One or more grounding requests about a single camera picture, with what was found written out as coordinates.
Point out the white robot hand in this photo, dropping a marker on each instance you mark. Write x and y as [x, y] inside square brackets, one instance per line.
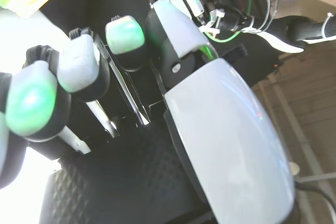
[231, 134]

